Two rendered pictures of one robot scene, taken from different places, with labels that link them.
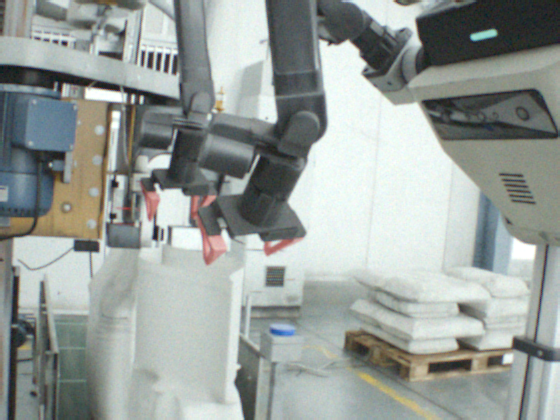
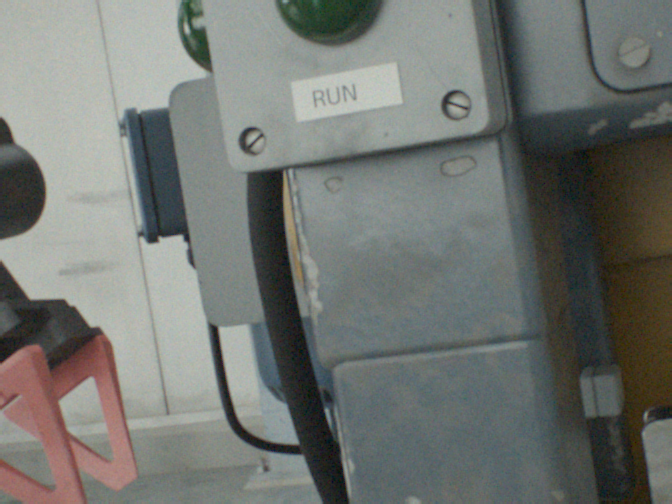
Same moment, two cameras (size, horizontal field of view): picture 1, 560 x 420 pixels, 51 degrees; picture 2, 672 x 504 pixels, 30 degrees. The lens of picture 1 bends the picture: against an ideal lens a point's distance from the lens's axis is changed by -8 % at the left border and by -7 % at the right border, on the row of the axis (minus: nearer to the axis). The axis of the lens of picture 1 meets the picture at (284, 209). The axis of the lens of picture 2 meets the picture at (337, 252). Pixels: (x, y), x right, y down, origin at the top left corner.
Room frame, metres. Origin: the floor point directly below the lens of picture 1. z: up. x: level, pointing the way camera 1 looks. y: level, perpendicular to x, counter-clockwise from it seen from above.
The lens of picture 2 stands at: (1.73, -0.17, 1.23)
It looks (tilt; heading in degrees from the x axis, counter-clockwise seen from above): 3 degrees down; 130
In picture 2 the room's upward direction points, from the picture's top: 9 degrees counter-clockwise
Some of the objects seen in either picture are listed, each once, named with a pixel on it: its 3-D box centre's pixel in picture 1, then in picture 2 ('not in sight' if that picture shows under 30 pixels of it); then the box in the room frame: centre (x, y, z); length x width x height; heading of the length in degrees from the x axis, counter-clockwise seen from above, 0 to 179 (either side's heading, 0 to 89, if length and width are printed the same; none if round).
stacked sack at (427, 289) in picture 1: (438, 289); not in sight; (4.00, -1.06, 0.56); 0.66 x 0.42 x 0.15; 113
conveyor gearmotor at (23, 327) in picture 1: (20, 329); not in sight; (2.83, 1.24, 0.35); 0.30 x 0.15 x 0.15; 23
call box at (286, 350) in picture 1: (280, 344); not in sight; (1.43, -0.02, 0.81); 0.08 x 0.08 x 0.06; 23
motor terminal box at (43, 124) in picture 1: (44, 131); (186, 188); (1.09, 0.45, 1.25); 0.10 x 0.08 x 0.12; 138
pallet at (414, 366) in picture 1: (442, 348); not in sight; (4.31, -1.24, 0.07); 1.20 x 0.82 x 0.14; 115
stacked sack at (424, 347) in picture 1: (408, 334); not in sight; (4.15, -0.93, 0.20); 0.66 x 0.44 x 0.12; 23
